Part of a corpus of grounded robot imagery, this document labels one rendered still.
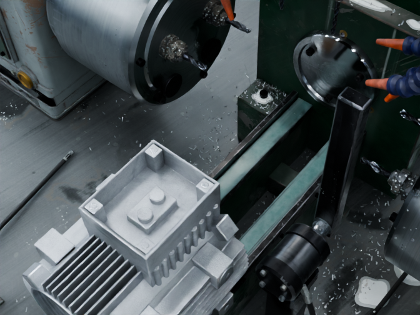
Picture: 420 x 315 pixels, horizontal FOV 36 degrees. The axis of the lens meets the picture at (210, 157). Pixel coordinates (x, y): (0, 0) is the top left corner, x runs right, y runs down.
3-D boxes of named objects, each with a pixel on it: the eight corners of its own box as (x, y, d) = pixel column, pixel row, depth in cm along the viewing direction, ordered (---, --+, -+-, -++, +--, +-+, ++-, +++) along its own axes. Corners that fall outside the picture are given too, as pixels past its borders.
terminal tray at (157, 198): (157, 173, 80) (150, 137, 75) (223, 219, 76) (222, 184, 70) (87, 239, 75) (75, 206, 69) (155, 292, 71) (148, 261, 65)
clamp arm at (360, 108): (322, 214, 85) (350, 80, 65) (341, 226, 84) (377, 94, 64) (307, 232, 84) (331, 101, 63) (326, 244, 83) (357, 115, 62)
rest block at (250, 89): (255, 117, 121) (258, 72, 111) (286, 135, 118) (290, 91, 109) (236, 137, 118) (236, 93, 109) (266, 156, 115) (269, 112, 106)
